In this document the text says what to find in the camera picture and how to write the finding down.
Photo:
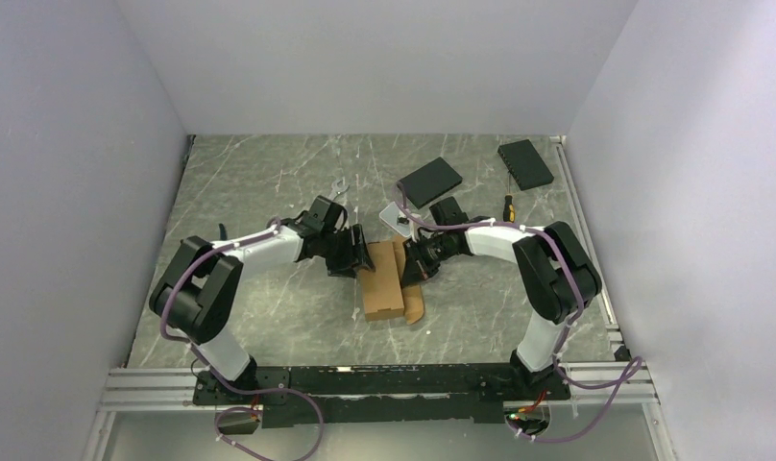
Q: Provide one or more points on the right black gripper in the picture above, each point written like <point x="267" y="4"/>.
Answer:
<point x="416" y="268"/>

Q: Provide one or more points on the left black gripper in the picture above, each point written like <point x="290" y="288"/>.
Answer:
<point x="343" y="266"/>

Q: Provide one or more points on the brown cardboard box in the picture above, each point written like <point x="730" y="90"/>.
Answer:
<point x="383" y="296"/>

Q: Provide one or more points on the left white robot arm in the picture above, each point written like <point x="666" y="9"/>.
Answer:
<point x="196" y="292"/>

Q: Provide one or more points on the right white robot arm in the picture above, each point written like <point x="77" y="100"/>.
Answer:
<point x="558" y="275"/>

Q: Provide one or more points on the silver open-end wrench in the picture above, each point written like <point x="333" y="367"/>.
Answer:
<point x="338" y="188"/>

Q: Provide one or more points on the yellow black screwdriver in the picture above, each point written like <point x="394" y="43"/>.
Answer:
<point x="508" y="213"/>

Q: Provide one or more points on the black flat network switch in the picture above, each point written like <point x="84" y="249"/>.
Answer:
<point x="429" y="182"/>

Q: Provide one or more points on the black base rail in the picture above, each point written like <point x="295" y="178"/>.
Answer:
<point x="479" y="392"/>

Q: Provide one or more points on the black ported switch box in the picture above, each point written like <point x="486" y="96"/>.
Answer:
<point x="525" y="165"/>

